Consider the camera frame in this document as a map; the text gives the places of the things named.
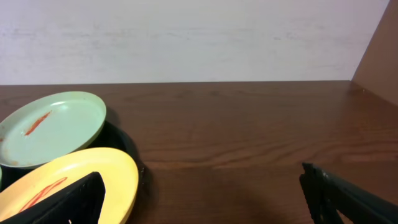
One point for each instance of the round black serving tray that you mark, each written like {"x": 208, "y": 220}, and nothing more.
{"x": 112, "y": 137}

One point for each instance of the yellow plate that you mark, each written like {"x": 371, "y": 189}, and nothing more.
{"x": 117, "y": 169}

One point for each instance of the green plate far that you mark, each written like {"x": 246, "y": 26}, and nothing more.
{"x": 51, "y": 127}

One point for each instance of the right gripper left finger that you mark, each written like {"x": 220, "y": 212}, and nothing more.
{"x": 80, "y": 202}

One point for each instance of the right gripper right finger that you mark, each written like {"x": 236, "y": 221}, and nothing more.
{"x": 328, "y": 196}

